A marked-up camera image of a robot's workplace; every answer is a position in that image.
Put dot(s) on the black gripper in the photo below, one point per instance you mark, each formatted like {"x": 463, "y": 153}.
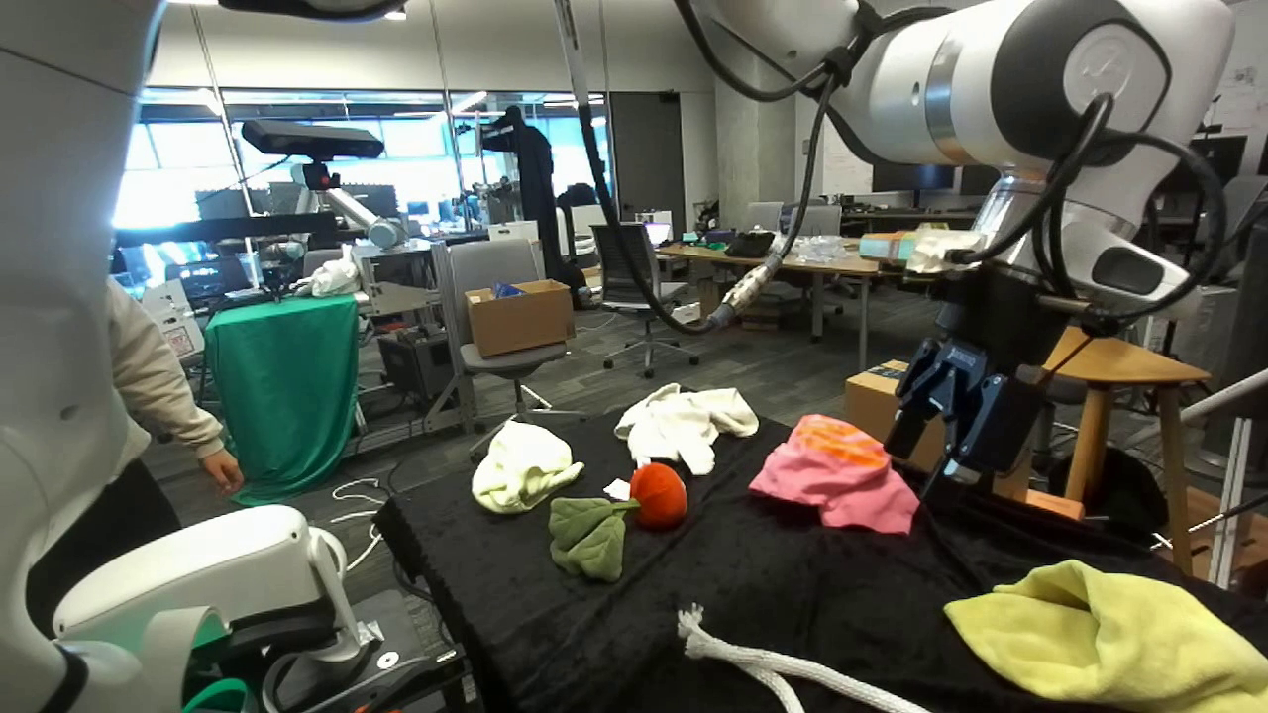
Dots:
{"x": 996, "y": 323}

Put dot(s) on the olive green cloth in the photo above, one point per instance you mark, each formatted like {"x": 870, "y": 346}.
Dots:
{"x": 659, "y": 496}

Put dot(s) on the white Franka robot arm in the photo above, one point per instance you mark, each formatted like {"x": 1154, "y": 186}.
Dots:
{"x": 63, "y": 264}

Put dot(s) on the pink shirt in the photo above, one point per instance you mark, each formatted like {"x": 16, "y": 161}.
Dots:
{"x": 846, "y": 490}

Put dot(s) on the wooden stool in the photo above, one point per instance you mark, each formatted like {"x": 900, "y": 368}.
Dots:
{"x": 1124, "y": 357}

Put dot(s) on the long wooden table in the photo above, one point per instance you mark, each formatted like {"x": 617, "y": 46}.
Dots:
{"x": 825, "y": 264}

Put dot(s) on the black table cloth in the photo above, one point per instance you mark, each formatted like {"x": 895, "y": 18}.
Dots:
{"x": 792, "y": 578}

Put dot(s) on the white cloth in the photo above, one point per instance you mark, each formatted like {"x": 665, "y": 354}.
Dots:
{"x": 680, "y": 423}

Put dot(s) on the black office chair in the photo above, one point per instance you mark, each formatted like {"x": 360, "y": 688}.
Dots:
{"x": 632, "y": 270}

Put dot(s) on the wide black computer monitor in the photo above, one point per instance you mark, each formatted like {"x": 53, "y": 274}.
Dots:
{"x": 1223, "y": 153}

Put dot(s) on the pale yellow cloth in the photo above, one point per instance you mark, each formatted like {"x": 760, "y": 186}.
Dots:
{"x": 521, "y": 470}

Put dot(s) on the cardboard box on chair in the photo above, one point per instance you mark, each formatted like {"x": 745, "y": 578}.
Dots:
{"x": 521, "y": 317}

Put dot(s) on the grey office chair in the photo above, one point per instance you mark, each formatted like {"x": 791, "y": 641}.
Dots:
{"x": 482, "y": 264}

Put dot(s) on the white bundle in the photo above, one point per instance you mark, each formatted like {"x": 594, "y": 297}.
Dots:
{"x": 326, "y": 274}

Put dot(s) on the green drape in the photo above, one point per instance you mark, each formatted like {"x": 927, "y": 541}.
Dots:
{"x": 282, "y": 390}

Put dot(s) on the black horizontal bar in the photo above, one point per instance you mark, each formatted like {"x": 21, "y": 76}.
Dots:
{"x": 237, "y": 227}

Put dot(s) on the white paper sign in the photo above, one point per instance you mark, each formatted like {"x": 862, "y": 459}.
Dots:
{"x": 170, "y": 311}

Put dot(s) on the person in beige sweater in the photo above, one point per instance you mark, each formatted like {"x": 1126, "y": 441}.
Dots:
{"x": 152, "y": 383}

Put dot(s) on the aluminium frame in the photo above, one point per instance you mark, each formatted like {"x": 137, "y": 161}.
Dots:
{"x": 1228, "y": 475}

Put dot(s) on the black camera on stand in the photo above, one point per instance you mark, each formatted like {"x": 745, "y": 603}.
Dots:
{"x": 309, "y": 138}

